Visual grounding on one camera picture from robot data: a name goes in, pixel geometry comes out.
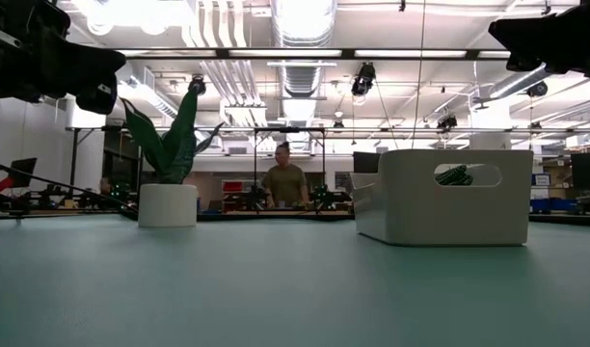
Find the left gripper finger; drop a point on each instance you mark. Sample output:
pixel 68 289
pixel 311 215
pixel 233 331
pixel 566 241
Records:
pixel 99 96
pixel 90 67

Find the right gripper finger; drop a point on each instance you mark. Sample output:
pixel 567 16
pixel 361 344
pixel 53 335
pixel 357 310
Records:
pixel 521 36
pixel 522 63

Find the black background robot arm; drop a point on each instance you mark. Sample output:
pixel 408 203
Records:
pixel 329 196
pixel 54 195
pixel 120 192
pixel 254 197

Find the person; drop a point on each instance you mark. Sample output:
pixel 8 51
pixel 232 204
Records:
pixel 285 185
pixel 105 187

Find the green artificial plant leaves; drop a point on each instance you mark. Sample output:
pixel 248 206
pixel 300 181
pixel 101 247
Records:
pixel 177 144

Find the black computer monitor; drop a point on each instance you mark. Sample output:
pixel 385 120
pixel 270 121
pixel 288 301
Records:
pixel 24 168
pixel 366 162
pixel 587 171

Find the white round plant pot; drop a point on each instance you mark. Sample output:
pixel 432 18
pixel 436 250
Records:
pixel 168 205

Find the blue storage bins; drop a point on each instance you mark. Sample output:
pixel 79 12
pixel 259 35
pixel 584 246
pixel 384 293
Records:
pixel 553 205

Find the red storage bins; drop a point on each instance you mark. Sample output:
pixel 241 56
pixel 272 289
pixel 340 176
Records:
pixel 232 187

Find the white plastic storage bin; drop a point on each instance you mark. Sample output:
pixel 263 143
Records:
pixel 444 217

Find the black ceiling-hung camera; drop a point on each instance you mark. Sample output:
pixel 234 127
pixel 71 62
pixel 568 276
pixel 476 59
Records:
pixel 447 122
pixel 537 89
pixel 363 79
pixel 197 86

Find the black overhead frame bar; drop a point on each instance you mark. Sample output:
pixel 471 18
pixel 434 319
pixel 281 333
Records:
pixel 285 53

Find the silver ribbed ventilation duct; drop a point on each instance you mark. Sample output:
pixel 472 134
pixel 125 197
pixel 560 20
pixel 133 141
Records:
pixel 304 72

